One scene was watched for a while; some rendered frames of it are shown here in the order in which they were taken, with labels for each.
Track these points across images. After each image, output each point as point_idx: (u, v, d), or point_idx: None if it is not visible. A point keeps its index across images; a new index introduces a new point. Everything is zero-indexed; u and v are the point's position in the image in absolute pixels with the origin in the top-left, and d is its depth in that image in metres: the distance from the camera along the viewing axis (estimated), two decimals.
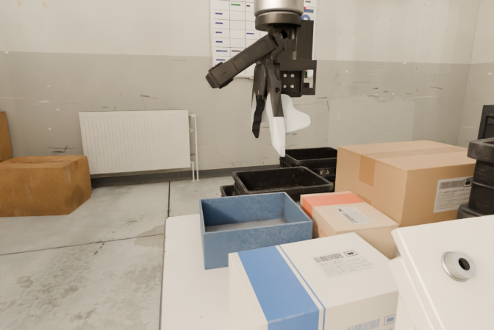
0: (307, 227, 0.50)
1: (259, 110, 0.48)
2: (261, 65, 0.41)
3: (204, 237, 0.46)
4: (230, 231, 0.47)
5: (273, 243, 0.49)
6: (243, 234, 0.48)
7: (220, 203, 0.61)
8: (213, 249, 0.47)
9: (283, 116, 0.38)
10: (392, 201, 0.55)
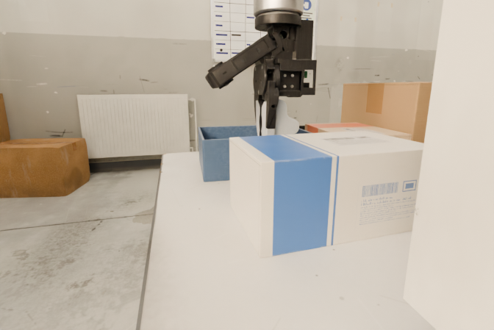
0: None
1: None
2: (261, 65, 0.41)
3: (203, 143, 0.43)
4: None
5: None
6: None
7: (220, 132, 0.58)
8: (213, 159, 0.44)
9: (274, 128, 0.42)
10: (402, 121, 0.52)
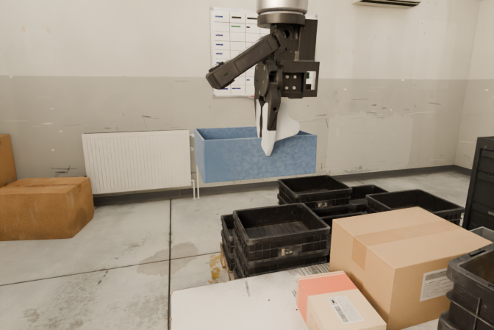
0: (312, 141, 0.48)
1: (264, 115, 0.45)
2: (263, 65, 0.40)
3: (203, 144, 0.43)
4: (231, 139, 0.44)
5: (277, 157, 0.46)
6: (245, 144, 0.44)
7: (216, 134, 0.58)
8: (213, 159, 0.43)
9: (276, 130, 0.42)
10: (381, 290, 0.60)
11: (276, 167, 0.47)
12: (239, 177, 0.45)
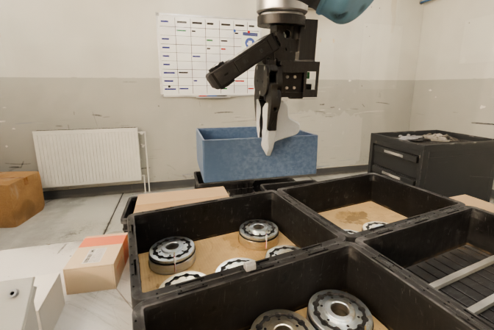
0: (312, 141, 0.47)
1: (264, 115, 0.45)
2: (263, 65, 0.40)
3: (203, 144, 0.43)
4: (231, 139, 0.44)
5: (277, 157, 0.46)
6: (245, 144, 0.45)
7: (217, 134, 0.58)
8: (213, 159, 0.44)
9: (276, 130, 0.42)
10: None
11: (276, 167, 0.47)
12: (239, 177, 0.45)
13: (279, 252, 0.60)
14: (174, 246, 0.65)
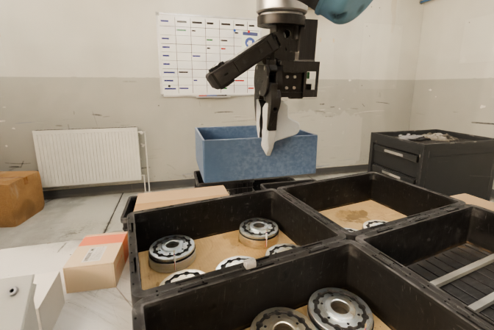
0: (312, 141, 0.48)
1: (264, 115, 0.45)
2: (263, 65, 0.40)
3: (203, 144, 0.43)
4: (231, 139, 0.44)
5: (277, 157, 0.46)
6: (245, 144, 0.45)
7: (217, 133, 0.58)
8: (213, 159, 0.44)
9: (276, 130, 0.42)
10: None
11: (276, 167, 0.47)
12: (239, 177, 0.45)
13: (279, 250, 0.60)
14: (174, 245, 0.65)
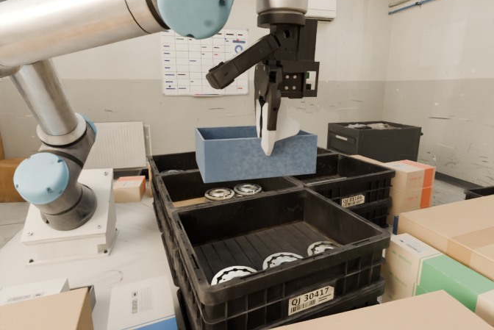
0: (312, 141, 0.48)
1: (264, 115, 0.45)
2: (263, 65, 0.40)
3: (203, 144, 0.43)
4: (231, 139, 0.44)
5: (277, 157, 0.46)
6: (245, 144, 0.45)
7: (217, 133, 0.58)
8: (213, 159, 0.44)
9: (276, 130, 0.42)
10: None
11: (276, 167, 0.47)
12: (239, 177, 0.45)
13: None
14: None
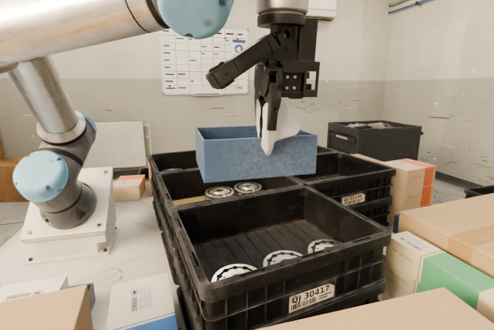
0: (312, 141, 0.48)
1: (264, 115, 0.45)
2: (263, 65, 0.40)
3: (203, 144, 0.43)
4: (231, 139, 0.44)
5: (277, 157, 0.46)
6: (245, 144, 0.45)
7: (217, 133, 0.58)
8: (213, 159, 0.44)
9: (276, 130, 0.42)
10: None
11: (276, 167, 0.47)
12: (239, 177, 0.45)
13: None
14: None
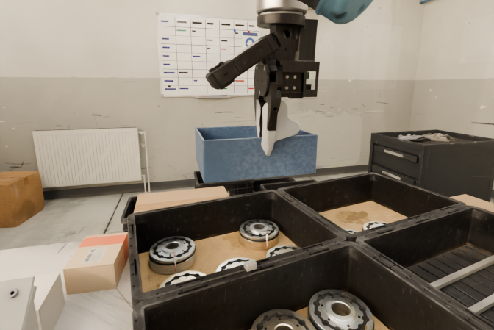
0: (312, 141, 0.48)
1: (264, 115, 0.45)
2: (263, 65, 0.40)
3: (203, 144, 0.43)
4: (231, 139, 0.44)
5: (277, 157, 0.46)
6: (245, 144, 0.45)
7: (217, 133, 0.58)
8: (213, 159, 0.44)
9: (276, 130, 0.42)
10: None
11: (276, 167, 0.47)
12: (239, 177, 0.45)
13: (280, 252, 0.60)
14: (174, 246, 0.65)
